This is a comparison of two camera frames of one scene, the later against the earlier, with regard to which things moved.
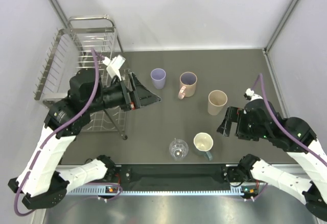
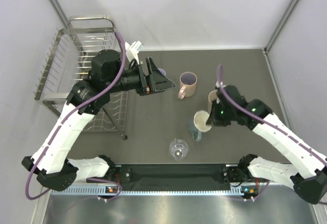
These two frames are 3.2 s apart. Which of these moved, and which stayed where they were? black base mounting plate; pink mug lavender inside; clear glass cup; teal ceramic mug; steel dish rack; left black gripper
Moved: teal ceramic mug; left black gripper
Stayed: pink mug lavender inside; clear glass cup; black base mounting plate; steel dish rack
